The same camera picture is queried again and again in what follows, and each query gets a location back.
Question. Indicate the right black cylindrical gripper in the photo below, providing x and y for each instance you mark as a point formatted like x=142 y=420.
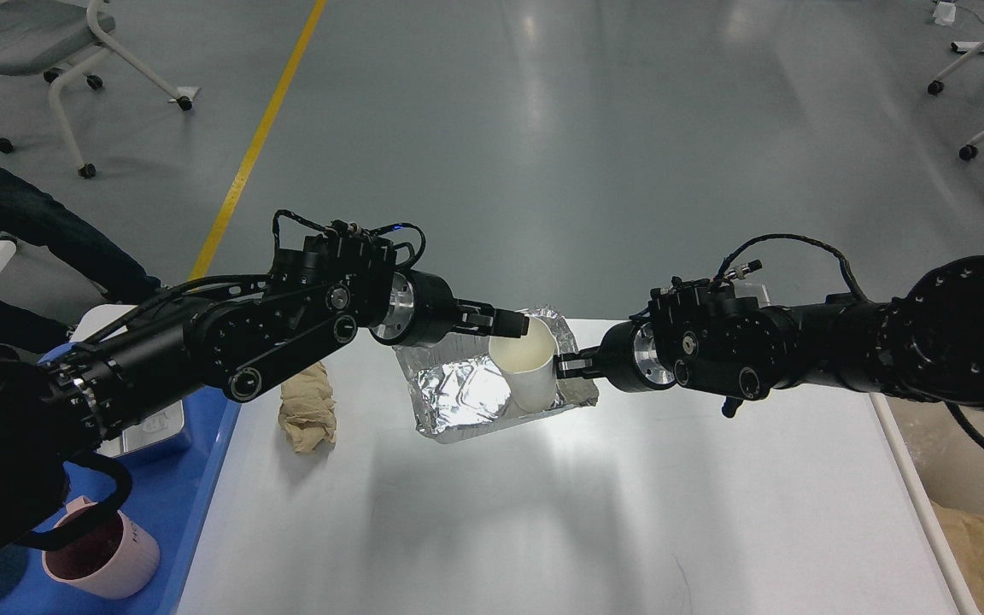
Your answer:
x=627 y=357

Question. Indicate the left black cylindrical gripper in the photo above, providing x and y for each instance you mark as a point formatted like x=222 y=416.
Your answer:
x=422 y=311

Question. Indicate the cream white cup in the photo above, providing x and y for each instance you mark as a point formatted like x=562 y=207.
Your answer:
x=526 y=365

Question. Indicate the aluminium foil tray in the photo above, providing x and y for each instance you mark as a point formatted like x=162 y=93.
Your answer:
x=458 y=392

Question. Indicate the beige cloth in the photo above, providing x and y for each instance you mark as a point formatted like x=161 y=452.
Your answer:
x=307 y=410

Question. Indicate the rectangular steel container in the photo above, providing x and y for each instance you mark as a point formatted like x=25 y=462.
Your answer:
x=160 y=436

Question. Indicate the pink plastic mug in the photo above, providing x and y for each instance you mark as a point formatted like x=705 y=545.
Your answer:
x=113 y=561

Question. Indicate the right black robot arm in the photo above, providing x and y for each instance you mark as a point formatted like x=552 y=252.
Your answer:
x=926 y=346

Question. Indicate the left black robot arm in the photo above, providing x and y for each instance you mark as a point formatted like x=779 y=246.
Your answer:
x=239 y=334

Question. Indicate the right floor socket plate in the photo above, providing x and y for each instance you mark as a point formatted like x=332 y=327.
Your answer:
x=759 y=292

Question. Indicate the blue plastic tray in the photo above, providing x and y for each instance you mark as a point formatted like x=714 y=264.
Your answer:
x=193 y=478

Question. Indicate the beige plastic bin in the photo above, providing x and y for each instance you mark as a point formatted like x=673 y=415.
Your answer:
x=944 y=472

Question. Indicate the white floor power adapter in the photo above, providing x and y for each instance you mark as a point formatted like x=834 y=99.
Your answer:
x=944 y=13

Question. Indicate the seated person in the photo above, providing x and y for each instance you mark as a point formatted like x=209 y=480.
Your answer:
x=32 y=216

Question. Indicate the grey office chair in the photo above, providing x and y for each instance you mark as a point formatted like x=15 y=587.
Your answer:
x=38 y=36

